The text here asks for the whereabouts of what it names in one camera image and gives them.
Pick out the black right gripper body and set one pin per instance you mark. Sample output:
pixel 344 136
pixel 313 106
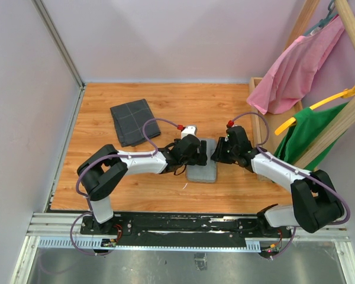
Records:
pixel 232 151

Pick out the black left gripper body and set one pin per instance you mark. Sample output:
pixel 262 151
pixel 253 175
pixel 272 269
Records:
pixel 189 161

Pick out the grey plastic tool case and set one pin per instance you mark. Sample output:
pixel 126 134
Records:
pixel 207 173

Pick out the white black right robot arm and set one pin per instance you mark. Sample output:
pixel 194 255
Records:
pixel 315 203

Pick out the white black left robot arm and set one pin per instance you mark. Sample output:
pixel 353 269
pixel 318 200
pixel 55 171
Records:
pixel 100 174

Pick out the dark grey checked cloth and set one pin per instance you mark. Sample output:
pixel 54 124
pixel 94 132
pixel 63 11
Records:
pixel 129 119

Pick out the green shirt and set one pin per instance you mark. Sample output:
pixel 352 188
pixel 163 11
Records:
pixel 309 124

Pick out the pink shirt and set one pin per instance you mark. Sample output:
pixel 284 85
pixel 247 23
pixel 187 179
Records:
pixel 291 76

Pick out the yellow clothes hanger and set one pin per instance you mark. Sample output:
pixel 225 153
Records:
pixel 347 93

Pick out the teal clothes hanger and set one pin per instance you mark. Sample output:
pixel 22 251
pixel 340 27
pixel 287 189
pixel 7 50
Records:
pixel 323 22

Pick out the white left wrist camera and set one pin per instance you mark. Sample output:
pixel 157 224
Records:
pixel 189 130

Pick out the wooden clothes rack frame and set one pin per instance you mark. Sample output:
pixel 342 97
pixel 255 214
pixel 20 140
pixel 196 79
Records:
pixel 343 121

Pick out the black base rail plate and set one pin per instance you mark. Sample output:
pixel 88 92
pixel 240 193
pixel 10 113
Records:
pixel 185 230

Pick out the aluminium frame rail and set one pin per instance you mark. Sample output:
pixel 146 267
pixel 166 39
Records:
pixel 62 230

